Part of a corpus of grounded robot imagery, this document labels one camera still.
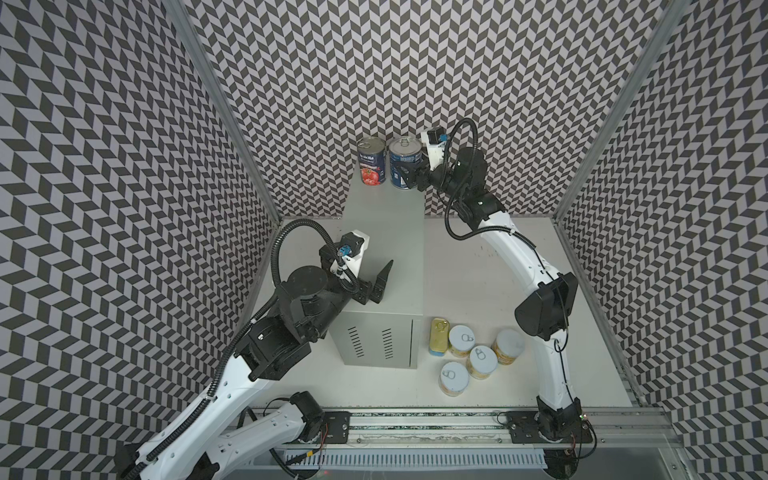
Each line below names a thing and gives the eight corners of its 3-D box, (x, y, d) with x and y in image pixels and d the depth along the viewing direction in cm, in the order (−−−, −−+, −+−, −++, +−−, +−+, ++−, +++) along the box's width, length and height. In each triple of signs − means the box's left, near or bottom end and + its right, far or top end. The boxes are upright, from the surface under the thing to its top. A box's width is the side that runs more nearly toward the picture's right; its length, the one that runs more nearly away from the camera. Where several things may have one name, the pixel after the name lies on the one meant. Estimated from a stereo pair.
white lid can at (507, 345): (494, 365, 82) (500, 358, 78) (488, 337, 88) (494, 328, 83) (522, 365, 83) (529, 358, 78) (514, 337, 88) (521, 328, 83)
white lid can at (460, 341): (449, 357, 84) (451, 352, 81) (446, 329, 89) (448, 324, 86) (474, 357, 84) (477, 352, 81) (470, 329, 89) (472, 324, 86)
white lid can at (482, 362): (468, 379, 81) (471, 375, 77) (464, 350, 86) (467, 345, 82) (496, 379, 81) (500, 375, 77) (490, 350, 86) (494, 345, 82)
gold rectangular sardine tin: (428, 354, 85) (429, 349, 82) (431, 322, 92) (432, 316, 89) (446, 357, 85) (448, 352, 82) (448, 324, 91) (449, 319, 88)
